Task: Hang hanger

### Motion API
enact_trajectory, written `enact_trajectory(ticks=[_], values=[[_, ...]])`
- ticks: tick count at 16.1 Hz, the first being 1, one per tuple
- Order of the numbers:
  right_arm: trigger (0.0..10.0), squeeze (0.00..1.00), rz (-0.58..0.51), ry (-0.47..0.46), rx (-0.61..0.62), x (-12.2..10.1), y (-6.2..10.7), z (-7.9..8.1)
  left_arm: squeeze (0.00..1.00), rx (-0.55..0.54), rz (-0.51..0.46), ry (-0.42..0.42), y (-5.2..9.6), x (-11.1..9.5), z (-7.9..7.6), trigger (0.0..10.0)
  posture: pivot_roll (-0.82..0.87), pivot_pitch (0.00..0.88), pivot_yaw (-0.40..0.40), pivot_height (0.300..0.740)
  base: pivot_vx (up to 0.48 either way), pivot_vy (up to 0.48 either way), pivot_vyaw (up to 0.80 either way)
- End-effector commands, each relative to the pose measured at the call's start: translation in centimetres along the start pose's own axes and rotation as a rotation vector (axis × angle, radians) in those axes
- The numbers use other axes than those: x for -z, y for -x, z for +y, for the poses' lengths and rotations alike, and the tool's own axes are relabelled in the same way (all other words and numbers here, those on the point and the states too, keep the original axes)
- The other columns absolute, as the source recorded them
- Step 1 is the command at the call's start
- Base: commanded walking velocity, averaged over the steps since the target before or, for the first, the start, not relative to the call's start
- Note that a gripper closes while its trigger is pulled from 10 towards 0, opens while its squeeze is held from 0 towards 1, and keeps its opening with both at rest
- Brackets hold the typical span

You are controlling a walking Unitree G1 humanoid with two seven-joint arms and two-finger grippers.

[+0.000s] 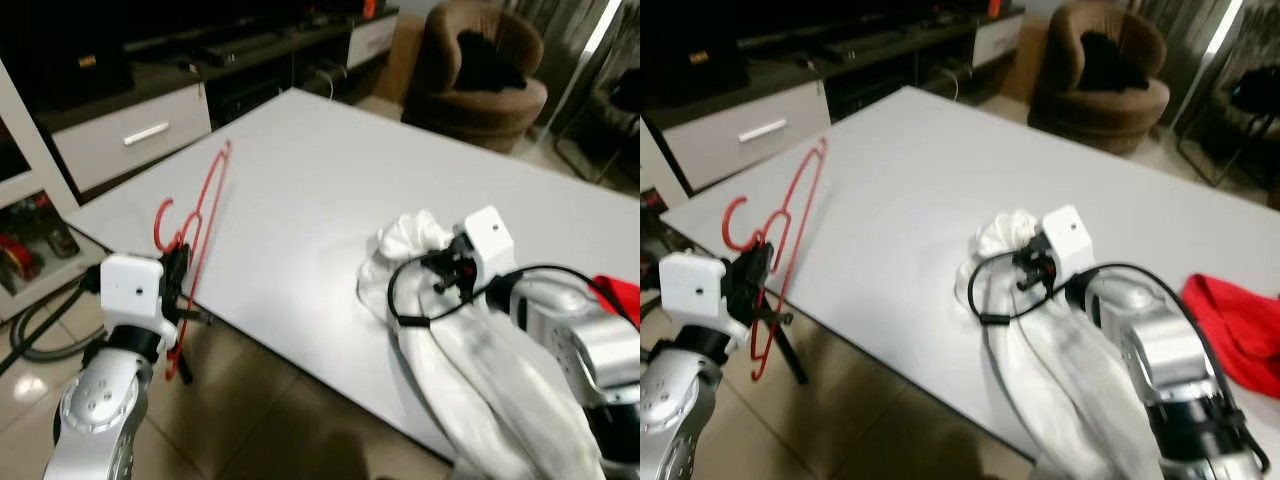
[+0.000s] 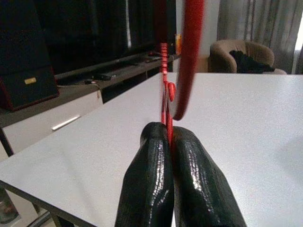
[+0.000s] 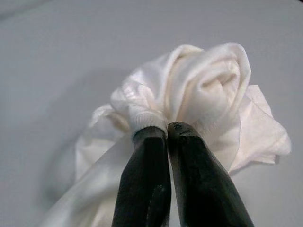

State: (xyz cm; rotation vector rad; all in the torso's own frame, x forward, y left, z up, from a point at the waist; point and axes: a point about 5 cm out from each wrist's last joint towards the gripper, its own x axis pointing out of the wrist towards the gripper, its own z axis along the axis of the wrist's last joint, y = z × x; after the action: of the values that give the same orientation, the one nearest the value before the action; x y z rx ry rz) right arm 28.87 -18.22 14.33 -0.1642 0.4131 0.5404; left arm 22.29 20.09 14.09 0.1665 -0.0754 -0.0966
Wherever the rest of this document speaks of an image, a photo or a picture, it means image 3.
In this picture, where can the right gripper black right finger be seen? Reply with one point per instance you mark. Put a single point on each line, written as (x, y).
(203, 189)

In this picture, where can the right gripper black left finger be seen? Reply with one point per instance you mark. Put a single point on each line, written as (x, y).
(144, 179)

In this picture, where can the white shirt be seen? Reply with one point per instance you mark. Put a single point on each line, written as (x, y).
(189, 82)

